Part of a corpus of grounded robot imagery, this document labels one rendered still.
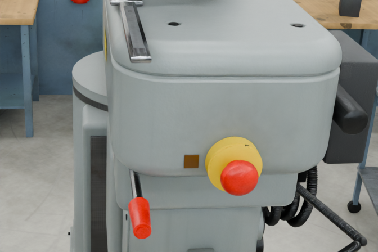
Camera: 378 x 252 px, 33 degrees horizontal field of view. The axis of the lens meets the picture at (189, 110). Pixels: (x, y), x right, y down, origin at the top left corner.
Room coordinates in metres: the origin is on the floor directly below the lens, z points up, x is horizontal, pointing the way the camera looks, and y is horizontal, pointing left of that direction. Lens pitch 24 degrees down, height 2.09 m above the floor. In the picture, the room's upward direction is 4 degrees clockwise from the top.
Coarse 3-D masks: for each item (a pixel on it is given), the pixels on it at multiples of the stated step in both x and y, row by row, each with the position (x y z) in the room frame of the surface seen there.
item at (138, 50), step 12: (120, 0) 0.76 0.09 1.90; (132, 0) 0.76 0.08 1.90; (120, 12) 0.71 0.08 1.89; (132, 12) 0.70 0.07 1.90; (132, 24) 0.66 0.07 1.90; (132, 36) 0.62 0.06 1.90; (144, 36) 0.62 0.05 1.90; (132, 48) 0.58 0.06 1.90; (144, 48) 0.58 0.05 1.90; (132, 60) 0.56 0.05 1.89; (144, 60) 0.56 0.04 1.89
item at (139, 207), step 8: (136, 176) 0.67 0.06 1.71; (136, 184) 0.65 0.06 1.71; (136, 192) 0.64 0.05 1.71; (136, 200) 0.61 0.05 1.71; (144, 200) 0.61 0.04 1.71; (128, 208) 0.62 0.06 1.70; (136, 208) 0.60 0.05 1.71; (144, 208) 0.60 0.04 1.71; (136, 216) 0.58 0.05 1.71; (144, 216) 0.58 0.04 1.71; (136, 224) 0.57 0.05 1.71; (144, 224) 0.57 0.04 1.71; (136, 232) 0.57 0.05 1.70; (144, 232) 0.57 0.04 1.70
